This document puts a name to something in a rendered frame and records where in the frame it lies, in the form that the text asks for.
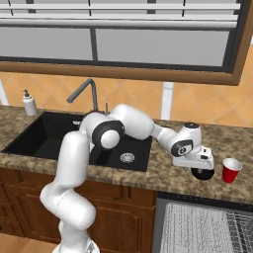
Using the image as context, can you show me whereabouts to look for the white soap dispenser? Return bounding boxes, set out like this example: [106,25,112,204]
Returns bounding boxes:
[22,89,39,118]

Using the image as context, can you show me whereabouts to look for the wire dishwasher rack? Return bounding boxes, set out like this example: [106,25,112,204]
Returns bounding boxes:
[226,211,253,253]

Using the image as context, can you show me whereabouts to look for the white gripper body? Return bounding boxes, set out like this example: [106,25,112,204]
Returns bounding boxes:
[171,153,215,172]

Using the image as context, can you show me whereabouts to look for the black bowl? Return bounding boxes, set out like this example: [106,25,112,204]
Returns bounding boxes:
[191,166,215,181]

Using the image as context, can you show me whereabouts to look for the red plastic cup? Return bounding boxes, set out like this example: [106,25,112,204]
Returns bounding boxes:
[220,157,243,185]

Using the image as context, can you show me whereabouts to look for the grey dishwasher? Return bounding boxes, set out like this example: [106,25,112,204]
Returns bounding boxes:
[151,192,253,253]

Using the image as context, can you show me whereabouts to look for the black sink basin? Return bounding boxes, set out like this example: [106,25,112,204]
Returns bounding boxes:
[1,111,153,173]

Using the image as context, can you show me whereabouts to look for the brown wooden cupboard run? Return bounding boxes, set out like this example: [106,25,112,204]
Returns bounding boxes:
[0,167,158,253]

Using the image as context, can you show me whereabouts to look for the white wall strip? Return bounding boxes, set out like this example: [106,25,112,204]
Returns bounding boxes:
[159,81,175,122]
[0,78,10,107]

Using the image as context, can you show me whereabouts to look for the grey sink tap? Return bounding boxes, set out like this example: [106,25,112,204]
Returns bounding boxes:
[66,77,111,116]

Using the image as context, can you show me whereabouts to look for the brown wooden cupboard door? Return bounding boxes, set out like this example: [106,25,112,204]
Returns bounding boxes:
[86,197,146,253]
[15,189,67,244]

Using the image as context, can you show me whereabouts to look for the window with white blinds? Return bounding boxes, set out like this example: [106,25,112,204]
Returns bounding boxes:
[0,0,253,87]

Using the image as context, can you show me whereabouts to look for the grey dishwasher door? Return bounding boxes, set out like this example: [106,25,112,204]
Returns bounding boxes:
[159,202,236,253]

